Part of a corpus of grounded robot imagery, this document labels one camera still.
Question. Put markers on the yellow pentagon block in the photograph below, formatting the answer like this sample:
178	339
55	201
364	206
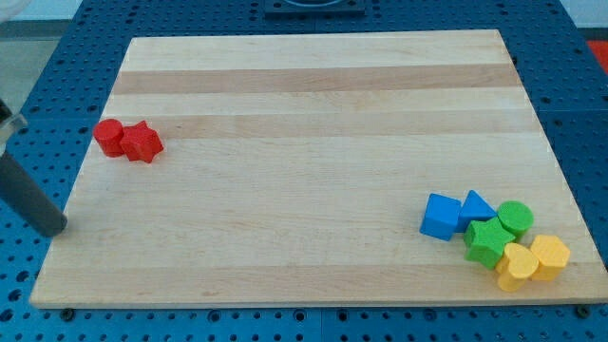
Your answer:
552	254

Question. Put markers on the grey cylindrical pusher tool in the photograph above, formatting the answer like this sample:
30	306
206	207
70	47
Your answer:
23	195

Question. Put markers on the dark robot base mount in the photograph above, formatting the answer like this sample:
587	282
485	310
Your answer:
280	8

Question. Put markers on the blue triangle block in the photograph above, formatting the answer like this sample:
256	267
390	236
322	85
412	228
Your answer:
475	207

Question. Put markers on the green cylinder block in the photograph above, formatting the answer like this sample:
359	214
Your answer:
515	217

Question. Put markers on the metal tool clamp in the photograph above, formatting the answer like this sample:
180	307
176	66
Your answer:
10	124

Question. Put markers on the red cylinder block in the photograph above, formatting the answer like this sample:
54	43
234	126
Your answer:
108	134

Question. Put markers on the yellow heart block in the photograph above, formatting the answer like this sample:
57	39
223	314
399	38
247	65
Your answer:
516	265

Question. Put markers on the blue cube block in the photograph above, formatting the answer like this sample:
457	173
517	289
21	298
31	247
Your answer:
441	216

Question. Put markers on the green star block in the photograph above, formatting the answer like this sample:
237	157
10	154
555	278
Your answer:
485	241

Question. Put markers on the red star block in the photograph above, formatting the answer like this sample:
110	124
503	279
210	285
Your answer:
140	142

